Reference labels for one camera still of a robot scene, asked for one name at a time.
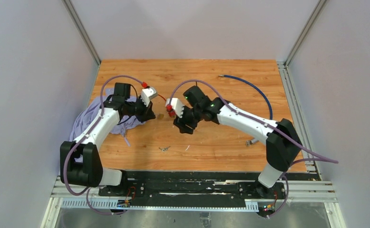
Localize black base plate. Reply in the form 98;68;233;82
98;170;294;209

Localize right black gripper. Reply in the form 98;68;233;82
174;104;203;135

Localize lavender cloth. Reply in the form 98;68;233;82
60;88;145;151

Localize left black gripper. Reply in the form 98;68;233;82
125;95;156;124

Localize brass padlock keys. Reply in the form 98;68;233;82
159;146;171;152

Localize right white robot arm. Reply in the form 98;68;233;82
166;85;301;198

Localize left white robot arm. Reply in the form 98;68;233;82
60;83;158;196

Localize aluminium frame rails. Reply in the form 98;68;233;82
49;178;346;228

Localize blue cable lock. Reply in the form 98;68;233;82
218;74;273;147

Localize red cable lock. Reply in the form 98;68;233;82
158;94;176;118

